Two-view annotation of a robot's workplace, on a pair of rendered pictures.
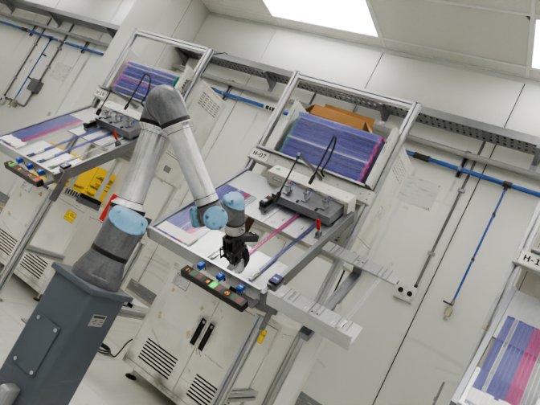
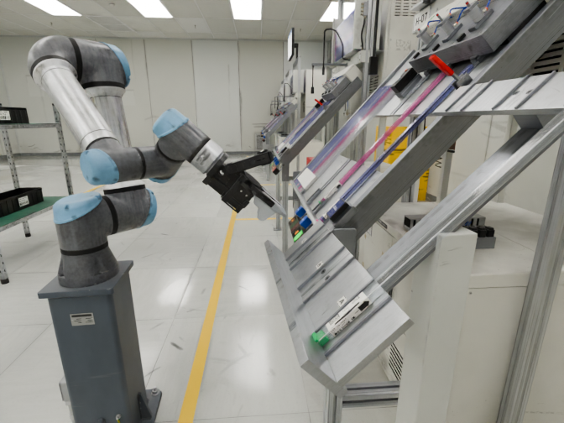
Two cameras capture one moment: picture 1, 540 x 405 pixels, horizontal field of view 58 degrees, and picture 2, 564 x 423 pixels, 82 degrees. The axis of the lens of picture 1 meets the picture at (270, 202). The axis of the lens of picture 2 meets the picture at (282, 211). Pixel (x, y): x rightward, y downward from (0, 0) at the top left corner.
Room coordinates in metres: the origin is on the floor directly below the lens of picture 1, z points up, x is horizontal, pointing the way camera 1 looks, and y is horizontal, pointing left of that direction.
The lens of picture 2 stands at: (1.47, -0.66, 0.98)
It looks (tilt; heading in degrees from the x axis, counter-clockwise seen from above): 16 degrees down; 55
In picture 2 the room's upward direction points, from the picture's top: straight up
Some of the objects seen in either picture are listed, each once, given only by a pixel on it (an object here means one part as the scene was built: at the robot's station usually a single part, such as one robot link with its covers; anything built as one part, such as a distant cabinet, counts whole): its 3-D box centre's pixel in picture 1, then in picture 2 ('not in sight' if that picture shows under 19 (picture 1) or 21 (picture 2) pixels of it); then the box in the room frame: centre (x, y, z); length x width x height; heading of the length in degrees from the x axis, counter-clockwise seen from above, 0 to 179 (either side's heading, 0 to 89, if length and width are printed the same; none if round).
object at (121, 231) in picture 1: (122, 231); (83, 219); (1.51, 0.36, 0.72); 0.13 x 0.12 x 0.14; 17
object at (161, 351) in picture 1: (227, 353); (468, 304); (2.67, -0.17, 0.31); 0.70 x 0.65 x 0.62; 60
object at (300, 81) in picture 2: not in sight; (301, 121); (5.04, 3.89, 0.95); 1.36 x 0.82 x 1.90; 150
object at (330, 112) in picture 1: (353, 121); not in sight; (2.85, -0.22, 1.82); 0.68 x 0.30 x 0.20; 60
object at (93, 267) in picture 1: (103, 265); (86, 258); (1.50, 0.36, 0.60); 0.15 x 0.15 x 0.10
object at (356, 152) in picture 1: (332, 149); not in sight; (2.54, -0.16, 1.52); 0.51 x 0.13 x 0.27; 60
